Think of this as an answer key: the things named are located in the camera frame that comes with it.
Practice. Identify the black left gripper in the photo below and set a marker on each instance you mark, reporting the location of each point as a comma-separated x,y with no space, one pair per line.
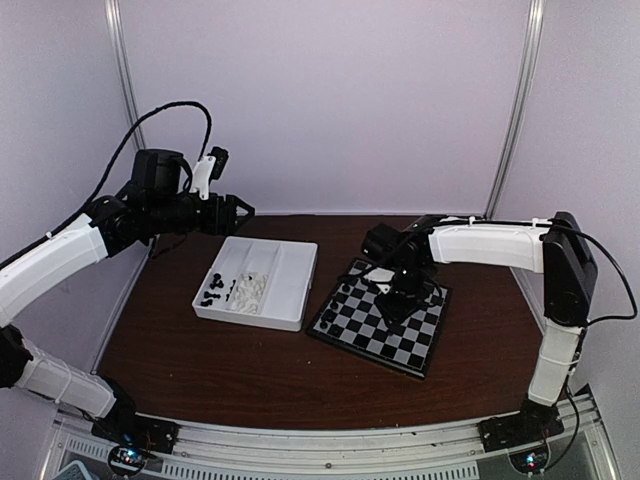
220,222

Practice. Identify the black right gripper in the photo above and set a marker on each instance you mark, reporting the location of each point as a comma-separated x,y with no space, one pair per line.
398,314

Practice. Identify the black silver chessboard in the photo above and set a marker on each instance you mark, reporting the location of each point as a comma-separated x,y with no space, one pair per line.
408,349

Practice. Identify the white compartment tray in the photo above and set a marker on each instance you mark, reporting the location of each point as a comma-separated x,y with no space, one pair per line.
290,266

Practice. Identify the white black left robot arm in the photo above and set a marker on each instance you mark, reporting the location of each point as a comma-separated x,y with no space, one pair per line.
163,196

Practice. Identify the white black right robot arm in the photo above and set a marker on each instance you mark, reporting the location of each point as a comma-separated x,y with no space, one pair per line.
404,260

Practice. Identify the black chess piece pile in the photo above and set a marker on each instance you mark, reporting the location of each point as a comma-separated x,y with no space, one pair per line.
218,289

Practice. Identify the white chess piece pile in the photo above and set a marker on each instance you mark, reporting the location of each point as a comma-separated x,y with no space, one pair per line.
248,293

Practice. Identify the right round circuit board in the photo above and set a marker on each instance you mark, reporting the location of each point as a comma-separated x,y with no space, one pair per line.
530,461

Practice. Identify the round circuit board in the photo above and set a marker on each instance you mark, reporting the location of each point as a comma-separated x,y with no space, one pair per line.
530,461
126,461

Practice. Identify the left round circuit board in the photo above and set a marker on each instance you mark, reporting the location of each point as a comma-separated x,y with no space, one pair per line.
126,461

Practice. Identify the blue plastic basket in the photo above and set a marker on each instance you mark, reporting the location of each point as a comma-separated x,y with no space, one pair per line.
75,470

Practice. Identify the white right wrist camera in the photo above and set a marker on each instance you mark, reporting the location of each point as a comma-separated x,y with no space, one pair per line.
381,279

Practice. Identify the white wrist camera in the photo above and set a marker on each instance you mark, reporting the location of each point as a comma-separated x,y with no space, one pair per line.
208,168
381,279

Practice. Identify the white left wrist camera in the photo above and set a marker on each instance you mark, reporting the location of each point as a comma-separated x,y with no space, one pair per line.
208,168

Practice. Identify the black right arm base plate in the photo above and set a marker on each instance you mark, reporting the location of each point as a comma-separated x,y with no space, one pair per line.
508,432

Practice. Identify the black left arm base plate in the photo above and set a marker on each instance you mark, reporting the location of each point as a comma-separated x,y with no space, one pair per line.
149,434

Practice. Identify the left aluminium frame post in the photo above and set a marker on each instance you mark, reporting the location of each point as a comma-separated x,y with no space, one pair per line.
115,28

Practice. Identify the aluminium frame post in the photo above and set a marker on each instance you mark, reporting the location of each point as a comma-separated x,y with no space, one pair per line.
528,64
115,28

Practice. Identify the aluminium front rail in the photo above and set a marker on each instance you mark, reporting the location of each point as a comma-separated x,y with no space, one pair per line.
451,450

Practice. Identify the right aluminium frame post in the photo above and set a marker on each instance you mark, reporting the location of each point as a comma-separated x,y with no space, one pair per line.
528,64

